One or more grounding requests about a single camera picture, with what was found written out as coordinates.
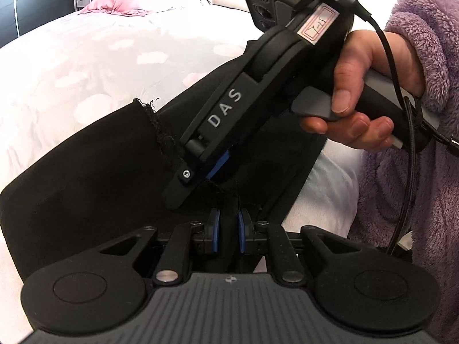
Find person's right forearm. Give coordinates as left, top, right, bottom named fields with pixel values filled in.
left=382, top=0, right=459, bottom=144

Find purple fleece robe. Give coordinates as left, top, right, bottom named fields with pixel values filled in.
left=349, top=115, right=459, bottom=344

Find dark wardrobe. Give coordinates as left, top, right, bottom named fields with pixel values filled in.
left=0, top=0, right=77, bottom=49

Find black cable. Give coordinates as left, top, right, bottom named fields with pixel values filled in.
left=332, top=0, right=422, bottom=255

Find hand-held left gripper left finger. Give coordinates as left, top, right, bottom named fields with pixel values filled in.
left=97, top=208, right=222, bottom=285

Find polka dot bed cover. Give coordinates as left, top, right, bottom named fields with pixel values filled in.
left=0, top=2, right=364, bottom=344

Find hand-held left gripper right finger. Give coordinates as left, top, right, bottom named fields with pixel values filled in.
left=237, top=208, right=359, bottom=287

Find person's right hand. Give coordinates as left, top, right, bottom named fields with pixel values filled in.
left=299, top=29, right=425, bottom=151

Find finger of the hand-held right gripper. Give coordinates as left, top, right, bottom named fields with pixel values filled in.
left=161, top=137, right=232, bottom=211

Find black pants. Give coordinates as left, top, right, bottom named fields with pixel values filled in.
left=0, top=55, right=325, bottom=330

